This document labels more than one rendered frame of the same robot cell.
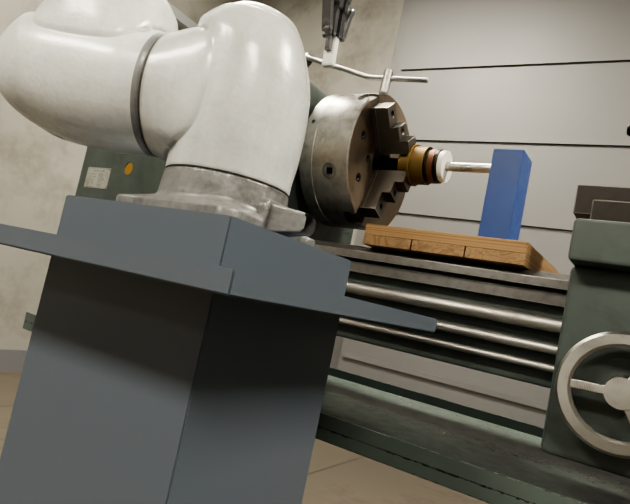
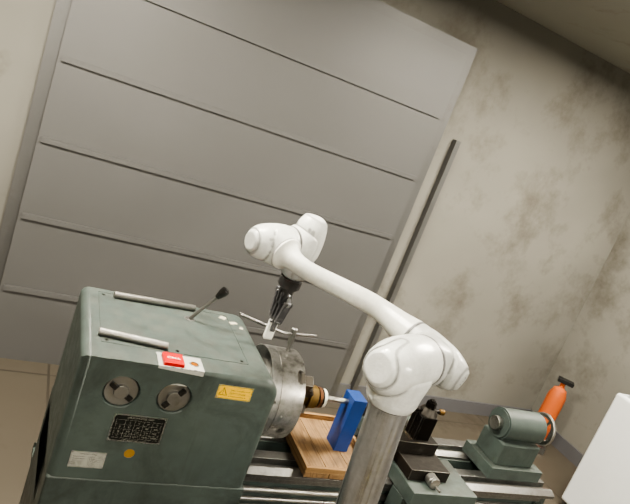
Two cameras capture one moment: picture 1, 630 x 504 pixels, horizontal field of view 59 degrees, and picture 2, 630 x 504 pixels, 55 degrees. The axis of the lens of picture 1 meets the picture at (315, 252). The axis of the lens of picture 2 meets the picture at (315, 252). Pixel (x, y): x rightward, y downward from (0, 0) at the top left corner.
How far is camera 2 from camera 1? 2.15 m
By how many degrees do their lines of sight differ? 62
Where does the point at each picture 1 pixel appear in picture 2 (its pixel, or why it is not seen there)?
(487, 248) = not seen: hidden behind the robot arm
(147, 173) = (153, 458)
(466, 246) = not seen: hidden behind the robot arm
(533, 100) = (220, 69)
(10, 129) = not seen: outside the picture
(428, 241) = (337, 474)
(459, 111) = (149, 55)
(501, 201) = (352, 425)
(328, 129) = (285, 410)
